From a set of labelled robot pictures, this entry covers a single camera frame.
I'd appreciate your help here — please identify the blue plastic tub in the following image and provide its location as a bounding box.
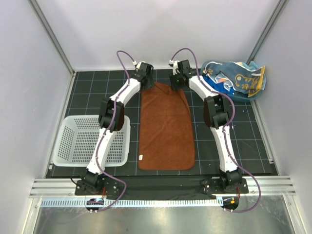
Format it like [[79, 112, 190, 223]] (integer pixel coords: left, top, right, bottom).
[[199, 60, 265, 102]]

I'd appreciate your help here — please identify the brown towel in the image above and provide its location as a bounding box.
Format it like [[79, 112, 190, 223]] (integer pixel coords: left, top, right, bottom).
[[138, 82, 196, 171]]

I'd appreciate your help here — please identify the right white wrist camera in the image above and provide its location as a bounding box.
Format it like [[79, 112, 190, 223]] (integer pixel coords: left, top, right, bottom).
[[169, 60, 179, 75]]

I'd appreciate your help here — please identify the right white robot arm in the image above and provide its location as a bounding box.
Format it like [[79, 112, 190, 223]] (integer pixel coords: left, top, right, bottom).
[[169, 59, 242, 193]]

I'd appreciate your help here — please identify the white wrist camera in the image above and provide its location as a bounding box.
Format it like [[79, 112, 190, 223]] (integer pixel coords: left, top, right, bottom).
[[169, 60, 179, 75], [132, 60, 144, 69]]

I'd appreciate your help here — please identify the aluminium front rail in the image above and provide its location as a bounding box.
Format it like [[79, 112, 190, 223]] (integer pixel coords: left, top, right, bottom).
[[30, 175, 296, 196]]

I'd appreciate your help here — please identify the aluminium frame post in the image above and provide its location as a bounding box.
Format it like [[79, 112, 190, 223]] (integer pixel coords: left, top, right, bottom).
[[247, 0, 289, 64], [28, 0, 75, 75]]

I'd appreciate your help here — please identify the left aluminium frame post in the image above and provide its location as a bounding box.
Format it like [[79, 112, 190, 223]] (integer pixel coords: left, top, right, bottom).
[[28, 0, 75, 75]]

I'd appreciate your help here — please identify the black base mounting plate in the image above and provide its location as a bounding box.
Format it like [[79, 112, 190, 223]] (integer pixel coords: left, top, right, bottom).
[[75, 175, 249, 200]]

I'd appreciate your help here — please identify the slotted cable duct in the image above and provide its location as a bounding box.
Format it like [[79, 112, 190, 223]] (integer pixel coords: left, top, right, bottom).
[[41, 197, 223, 208]]

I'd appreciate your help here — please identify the bright blue cloth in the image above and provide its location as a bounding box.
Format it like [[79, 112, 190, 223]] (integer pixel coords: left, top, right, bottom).
[[203, 77, 235, 95]]

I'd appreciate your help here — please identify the right aluminium frame post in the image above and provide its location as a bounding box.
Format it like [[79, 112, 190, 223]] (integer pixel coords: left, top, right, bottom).
[[247, 0, 289, 64]]

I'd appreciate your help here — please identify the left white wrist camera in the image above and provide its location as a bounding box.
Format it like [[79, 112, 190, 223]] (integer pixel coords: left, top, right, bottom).
[[132, 60, 144, 69]]

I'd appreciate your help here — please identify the white perforated plastic basket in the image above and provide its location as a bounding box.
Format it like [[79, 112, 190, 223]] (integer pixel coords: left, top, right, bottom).
[[53, 115, 131, 167]]

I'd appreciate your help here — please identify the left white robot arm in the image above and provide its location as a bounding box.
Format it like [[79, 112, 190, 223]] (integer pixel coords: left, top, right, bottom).
[[77, 61, 154, 195]]

